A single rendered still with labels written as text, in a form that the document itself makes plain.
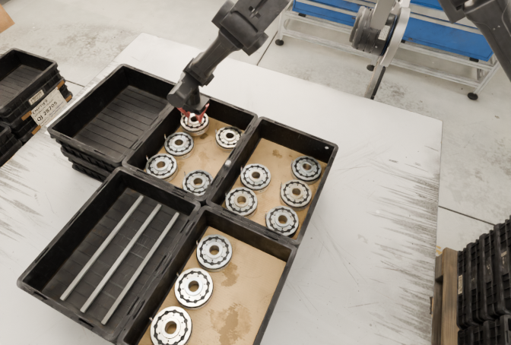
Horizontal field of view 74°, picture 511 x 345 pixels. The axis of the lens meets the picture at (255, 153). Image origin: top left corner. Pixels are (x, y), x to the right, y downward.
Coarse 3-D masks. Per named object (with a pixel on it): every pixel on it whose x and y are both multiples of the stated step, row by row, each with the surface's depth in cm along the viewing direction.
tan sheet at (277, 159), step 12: (264, 144) 126; (276, 144) 126; (252, 156) 122; (264, 156) 123; (276, 156) 123; (288, 156) 123; (300, 156) 124; (276, 168) 120; (288, 168) 120; (324, 168) 121; (276, 180) 117; (288, 180) 117; (264, 192) 114; (276, 192) 114; (312, 192) 115; (264, 204) 111; (276, 204) 111; (252, 216) 108; (264, 216) 108; (300, 216) 109; (300, 228) 107
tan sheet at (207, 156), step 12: (216, 120) 132; (204, 144) 124; (192, 156) 121; (204, 156) 121; (216, 156) 121; (180, 168) 117; (192, 168) 118; (204, 168) 118; (216, 168) 118; (180, 180) 114
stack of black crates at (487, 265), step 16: (496, 224) 151; (480, 240) 159; (496, 240) 147; (464, 256) 170; (480, 256) 155; (496, 256) 143; (464, 272) 166; (480, 272) 151; (496, 272) 140; (464, 288) 161; (480, 288) 149; (496, 288) 138; (464, 304) 156; (480, 304) 145; (496, 304) 135; (464, 320) 152; (480, 320) 142
